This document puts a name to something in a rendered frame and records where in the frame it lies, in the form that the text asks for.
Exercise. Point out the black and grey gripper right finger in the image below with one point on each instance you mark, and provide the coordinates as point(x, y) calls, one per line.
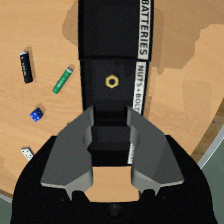
point(161, 164)

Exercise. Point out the white domino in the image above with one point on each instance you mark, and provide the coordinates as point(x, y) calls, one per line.
point(27, 153)

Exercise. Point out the brass hex nut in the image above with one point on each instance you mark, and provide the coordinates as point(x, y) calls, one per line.
point(111, 80)

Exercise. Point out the blue die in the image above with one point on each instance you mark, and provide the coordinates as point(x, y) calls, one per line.
point(36, 114)

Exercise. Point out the black rack of three labelled bins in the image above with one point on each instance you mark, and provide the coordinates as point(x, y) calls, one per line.
point(107, 33)

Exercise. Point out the green battery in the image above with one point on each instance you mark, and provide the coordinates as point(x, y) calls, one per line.
point(62, 80)

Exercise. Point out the black battery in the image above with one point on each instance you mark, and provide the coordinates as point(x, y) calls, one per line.
point(26, 68)

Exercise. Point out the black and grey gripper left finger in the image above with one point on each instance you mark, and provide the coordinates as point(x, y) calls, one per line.
point(60, 166)

